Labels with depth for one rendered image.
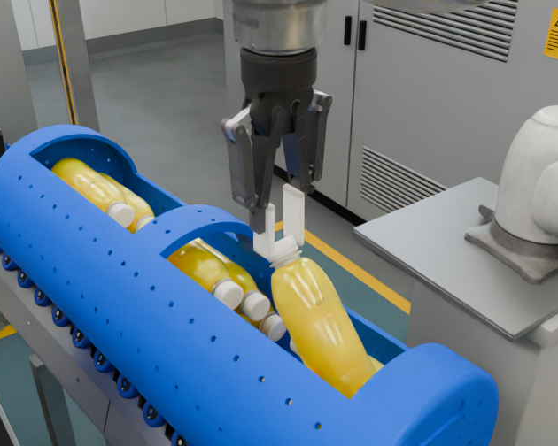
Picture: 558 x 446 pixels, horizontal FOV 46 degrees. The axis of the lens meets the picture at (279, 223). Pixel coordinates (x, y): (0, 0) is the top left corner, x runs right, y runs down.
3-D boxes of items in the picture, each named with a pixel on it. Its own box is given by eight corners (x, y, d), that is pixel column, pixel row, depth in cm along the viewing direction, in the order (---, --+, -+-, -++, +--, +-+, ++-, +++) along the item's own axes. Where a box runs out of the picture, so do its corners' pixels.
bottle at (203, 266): (157, 262, 104) (229, 319, 92) (123, 252, 98) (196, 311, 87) (177, 223, 103) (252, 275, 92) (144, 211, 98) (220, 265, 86)
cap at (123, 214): (132, 216, 109) (137, 220, 108) (112, 228, 108) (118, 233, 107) (124, 198, 107) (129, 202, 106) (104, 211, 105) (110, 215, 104)
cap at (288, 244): (264, 265, 76) (257, 251, 76) (291, 251, 78) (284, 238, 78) (276, 260, 73) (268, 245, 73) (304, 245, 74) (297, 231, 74)
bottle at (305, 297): (318, 413, 76) (248, 271, 77) (364, 383, 79) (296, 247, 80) (345, 418, 70) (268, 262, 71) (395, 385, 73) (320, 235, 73)
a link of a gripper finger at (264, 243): (275, 205, 70) (270, 207, 69) (275, 259, 73) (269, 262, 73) (258, 195, 72) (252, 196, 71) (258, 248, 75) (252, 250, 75)
